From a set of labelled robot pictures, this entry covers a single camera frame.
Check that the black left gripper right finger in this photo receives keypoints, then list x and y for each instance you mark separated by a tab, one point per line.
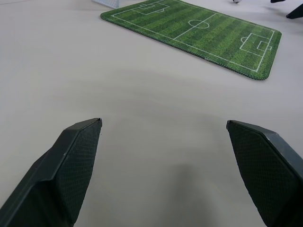
267	170

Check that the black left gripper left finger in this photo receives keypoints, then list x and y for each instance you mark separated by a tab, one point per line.
54	175

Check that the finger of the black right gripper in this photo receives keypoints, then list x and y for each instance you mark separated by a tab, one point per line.
276	1
296	12

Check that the small soccer ball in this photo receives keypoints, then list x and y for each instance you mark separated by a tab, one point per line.
235	1

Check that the green soccer field mat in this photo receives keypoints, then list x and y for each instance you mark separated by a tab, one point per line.
196	33

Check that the white miniature goal net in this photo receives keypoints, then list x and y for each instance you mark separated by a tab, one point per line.
107	2

